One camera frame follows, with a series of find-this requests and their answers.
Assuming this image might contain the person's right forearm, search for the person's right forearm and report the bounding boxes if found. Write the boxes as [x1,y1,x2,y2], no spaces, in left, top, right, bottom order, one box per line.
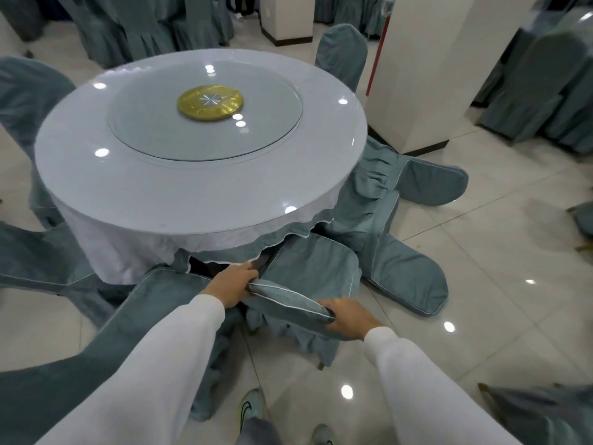
[363,326,524,445]

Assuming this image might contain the person's right shoe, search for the person's right shoe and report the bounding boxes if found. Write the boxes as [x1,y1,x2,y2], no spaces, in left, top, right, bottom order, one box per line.
[311,423,337,445]

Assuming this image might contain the person's left forearm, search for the person's left forearm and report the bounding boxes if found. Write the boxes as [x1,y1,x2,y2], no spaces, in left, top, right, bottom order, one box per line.
[35,294,227,445]

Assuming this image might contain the teal covered chair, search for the teal covered chair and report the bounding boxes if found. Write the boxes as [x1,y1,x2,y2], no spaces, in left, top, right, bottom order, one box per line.
[474,30,589,144]
[314,23,369,94]
[544,83,593,156]
[244,231,362,369]
[345,136,469,214]
[479,383,593,445]
[567,201,593,237]
[0,221,135,329]
[319,189,450,316]
[0,56,77,230]
[0,266,244,445]

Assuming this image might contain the person's right hand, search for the person's right hand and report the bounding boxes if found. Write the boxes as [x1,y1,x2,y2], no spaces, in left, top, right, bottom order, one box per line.
[317,297,385,341]

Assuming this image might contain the round white clothed table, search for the round white clothed table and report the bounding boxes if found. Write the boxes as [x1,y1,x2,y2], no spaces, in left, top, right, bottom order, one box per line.
[35,48,369,286]

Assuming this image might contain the person's shoe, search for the person's shoe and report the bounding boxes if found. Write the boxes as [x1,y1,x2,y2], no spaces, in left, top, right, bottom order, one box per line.
[236,389,267,434]
[311,423,337,445]

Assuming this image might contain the cluster of teal banquet chairs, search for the cluster of teal banquet chairs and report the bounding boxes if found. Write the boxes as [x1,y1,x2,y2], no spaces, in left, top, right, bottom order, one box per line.
[0,0,235,68]
[314,0,395,40]

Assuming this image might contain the gold turntable hub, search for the gold turntable hub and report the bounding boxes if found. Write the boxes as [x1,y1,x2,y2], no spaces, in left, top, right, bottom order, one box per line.
[177,85,245,122]

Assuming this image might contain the person's left hand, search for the person's left hand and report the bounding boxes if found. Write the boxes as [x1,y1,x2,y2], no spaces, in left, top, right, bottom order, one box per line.
[199,263,259,310]

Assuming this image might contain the round glass turntable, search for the round glass turntable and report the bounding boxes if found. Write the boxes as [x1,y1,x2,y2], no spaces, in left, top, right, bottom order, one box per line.
[107,59,305,163]

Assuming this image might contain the red pillar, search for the red pillar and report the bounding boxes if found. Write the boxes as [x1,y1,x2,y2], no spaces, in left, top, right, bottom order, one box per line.
[366,15,391,97]

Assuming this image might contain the person's grey trousers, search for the person's grey trousers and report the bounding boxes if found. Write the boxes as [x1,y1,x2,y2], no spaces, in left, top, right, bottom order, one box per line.
[233,417,284,445]

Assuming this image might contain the person's left shoe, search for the person's left shoe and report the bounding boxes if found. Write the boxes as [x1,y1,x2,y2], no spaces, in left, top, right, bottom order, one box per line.
[236,389,267,434]

